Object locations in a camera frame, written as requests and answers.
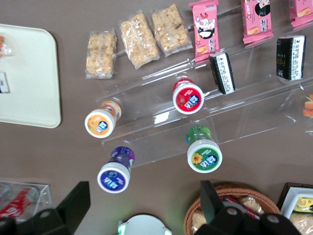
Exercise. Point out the wrapped rice crisp bar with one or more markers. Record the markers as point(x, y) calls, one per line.
point(100, 56)
point(139, 40)
point(171, 29)

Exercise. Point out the wrapped rice crisp pack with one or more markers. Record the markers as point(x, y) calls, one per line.
point(253, 204)
point(302, 221)
point(197, 221)

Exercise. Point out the red cookie box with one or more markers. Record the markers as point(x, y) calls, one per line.
point(231, 201)

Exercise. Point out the pink snack pack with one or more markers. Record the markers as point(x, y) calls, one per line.
point(301, 12)
point(256, 20)
point(206, 31)

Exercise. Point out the wrapped triangle sandwich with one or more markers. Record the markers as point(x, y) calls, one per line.
point(308, 107)
point(3, 46)

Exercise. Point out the purple gum bottle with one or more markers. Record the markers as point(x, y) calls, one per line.
point(113, 178)

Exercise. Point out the green gum bottle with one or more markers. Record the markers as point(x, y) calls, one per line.
point(205, 156)

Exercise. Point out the dark brown wicker basket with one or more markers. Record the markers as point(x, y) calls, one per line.
point(244, 193)

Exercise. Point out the clear acrylic bottle rack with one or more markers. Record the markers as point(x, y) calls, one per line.
point(36, 195)

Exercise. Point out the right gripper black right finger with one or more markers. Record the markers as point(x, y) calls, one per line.
point(212, 208)

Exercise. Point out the cream plastic tray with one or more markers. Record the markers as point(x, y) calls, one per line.
point(31, 78)

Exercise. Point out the clear acrylic stepped rack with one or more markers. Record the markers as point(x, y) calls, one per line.
point(159, 102)

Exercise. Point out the red gum bottle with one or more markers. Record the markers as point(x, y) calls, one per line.
point(188, 98)

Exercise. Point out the dark tray under snacks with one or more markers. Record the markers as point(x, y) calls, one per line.
point(283, 193)

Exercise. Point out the white rectangular snack tray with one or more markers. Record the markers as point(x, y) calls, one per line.
point(292, 195)

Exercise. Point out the yellow snack pack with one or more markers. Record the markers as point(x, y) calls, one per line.
point(303, 204)

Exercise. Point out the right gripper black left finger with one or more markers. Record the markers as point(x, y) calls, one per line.
point(71, 208)

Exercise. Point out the red cola bottle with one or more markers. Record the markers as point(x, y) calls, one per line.
point(14, 205)

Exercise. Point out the orange gum bottle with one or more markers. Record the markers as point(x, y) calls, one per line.
point(100, 124)

